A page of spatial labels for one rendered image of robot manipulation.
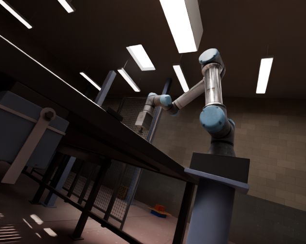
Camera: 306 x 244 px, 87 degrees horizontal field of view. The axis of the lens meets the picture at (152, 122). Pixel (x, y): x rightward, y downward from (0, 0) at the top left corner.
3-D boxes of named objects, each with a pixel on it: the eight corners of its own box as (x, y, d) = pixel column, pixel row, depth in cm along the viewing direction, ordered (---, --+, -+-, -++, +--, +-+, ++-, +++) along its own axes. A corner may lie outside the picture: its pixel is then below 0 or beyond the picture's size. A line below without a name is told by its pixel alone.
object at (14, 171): (40, 188, 34) (79, 113, 40) (-55, 176, 24) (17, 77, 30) (20, 174, 40) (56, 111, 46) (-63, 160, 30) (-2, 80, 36)
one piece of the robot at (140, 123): (145, 113, 124) (138, 132, 118) (138, 107, 117) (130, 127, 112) (155, 113, 118) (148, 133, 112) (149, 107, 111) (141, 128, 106)
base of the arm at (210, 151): (239, 166, 86) (239, 148, 89) (233, 159, 75) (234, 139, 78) (210, 163, 95) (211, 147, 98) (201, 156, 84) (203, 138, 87)
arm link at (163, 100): (175, 100, 115) (163, 101, 122) (167, 91, 107) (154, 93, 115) (172, 110, 113) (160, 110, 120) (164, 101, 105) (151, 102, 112)
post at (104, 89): (56, 207, 233) (119, 74, 312) (45, 207, 220) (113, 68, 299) (51, 203, 242) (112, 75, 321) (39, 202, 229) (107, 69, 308)
